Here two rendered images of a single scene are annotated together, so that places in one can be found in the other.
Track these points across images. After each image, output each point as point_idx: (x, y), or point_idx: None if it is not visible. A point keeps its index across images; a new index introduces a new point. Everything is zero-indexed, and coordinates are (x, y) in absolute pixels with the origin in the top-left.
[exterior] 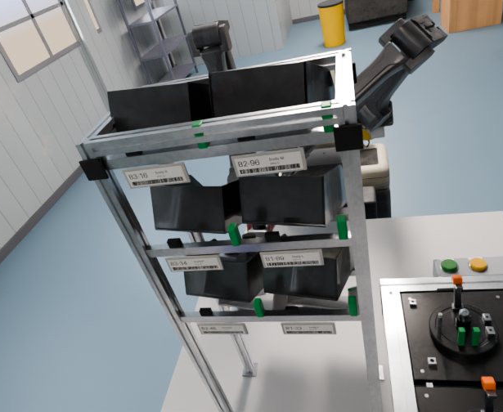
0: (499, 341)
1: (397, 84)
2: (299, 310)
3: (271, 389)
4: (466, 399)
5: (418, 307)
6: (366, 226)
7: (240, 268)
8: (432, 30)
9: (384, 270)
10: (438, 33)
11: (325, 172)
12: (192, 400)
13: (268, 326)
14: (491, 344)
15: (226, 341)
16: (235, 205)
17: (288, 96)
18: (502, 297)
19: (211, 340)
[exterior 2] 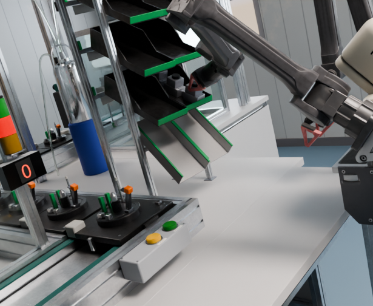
0: (98, 226)
1: (249, 57)
2: None
3: (190, 185)
4: (92, 209)
5: (153, 205)
6: (310, 233)
7: None
8: (180, 0)
9: (235, 234)
10: (178, 6)
11: (355, 154)
12: (211, 164)
13: (235, 183)
14: (97, 216)
15: (240, 170)
16: None
17: None
18: (116, 237)
19: (246, 165)
